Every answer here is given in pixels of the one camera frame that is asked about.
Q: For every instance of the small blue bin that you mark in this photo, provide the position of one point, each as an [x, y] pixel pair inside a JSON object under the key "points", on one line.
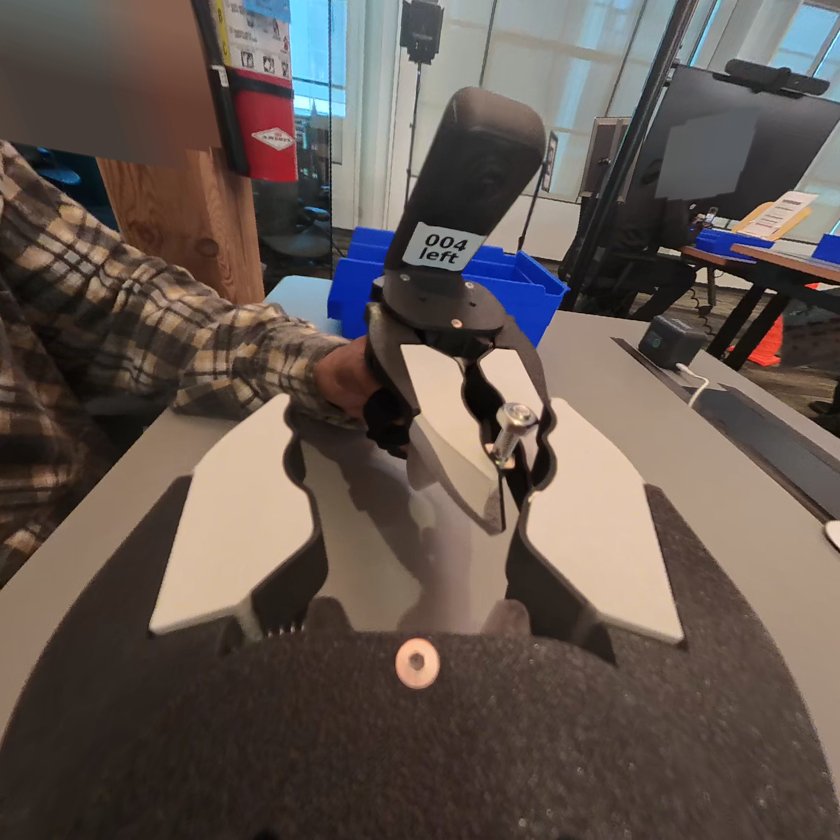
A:
{"points": [[728, 241]]}

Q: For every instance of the large black monitor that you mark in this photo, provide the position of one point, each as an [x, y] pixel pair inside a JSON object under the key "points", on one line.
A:
{"points": [[800, 131]]}

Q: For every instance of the blue plastic bin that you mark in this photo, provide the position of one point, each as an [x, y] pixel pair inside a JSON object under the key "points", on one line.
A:
{"points": [[525, 282]]}

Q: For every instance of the person's left forearm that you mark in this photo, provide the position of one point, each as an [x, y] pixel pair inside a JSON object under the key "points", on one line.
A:
{"points": [[229, 341]]}

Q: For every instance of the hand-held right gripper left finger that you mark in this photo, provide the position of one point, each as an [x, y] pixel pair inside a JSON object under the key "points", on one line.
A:
{"points": [[243, 525]]}

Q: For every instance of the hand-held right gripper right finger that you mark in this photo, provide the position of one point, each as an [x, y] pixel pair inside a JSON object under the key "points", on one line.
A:
{"points": [[590, 525]]}

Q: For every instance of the black pole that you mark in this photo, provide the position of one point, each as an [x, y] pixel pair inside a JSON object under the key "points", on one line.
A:
{"points": [[641, 131]]}

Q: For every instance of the black charger box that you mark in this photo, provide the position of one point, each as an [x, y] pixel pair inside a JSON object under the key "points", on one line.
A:
{"points": [[676, 341]]}

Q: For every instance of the black studio light on stand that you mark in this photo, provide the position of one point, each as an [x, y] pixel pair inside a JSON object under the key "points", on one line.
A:
{"points": [[420, 29]]}

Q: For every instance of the safety sign sheet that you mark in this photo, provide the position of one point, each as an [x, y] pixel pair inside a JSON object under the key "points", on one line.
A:
{"points": [[253, 39]]}

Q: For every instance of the wooden board with paper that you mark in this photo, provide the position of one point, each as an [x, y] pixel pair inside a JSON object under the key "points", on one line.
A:
{"points": [[784, 210]]}

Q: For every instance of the black webcam bar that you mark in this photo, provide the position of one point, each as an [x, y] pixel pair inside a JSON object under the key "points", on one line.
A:
{"points": [[774, 73]]}

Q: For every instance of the wooden desk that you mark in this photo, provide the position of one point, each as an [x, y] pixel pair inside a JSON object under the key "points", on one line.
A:
{"points": [[787, 259]]}

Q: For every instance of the orange traffic cone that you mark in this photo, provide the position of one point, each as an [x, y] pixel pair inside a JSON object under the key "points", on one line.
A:
{"points": [[768, 348]]}

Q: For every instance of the person's left hand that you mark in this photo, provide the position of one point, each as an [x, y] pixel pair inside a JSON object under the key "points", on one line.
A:
{"points": [[344, 380]]}

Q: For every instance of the wooden post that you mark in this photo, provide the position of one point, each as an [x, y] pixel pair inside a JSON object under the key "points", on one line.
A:
{"points": [[170, 223]]}

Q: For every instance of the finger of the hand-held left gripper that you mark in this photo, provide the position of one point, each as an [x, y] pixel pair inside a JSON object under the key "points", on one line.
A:
{"points": [[505, 377], [439, 426]]}

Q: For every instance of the silver steel bolt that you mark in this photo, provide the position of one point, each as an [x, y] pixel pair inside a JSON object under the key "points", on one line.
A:
{"points": [[508, 439]]}

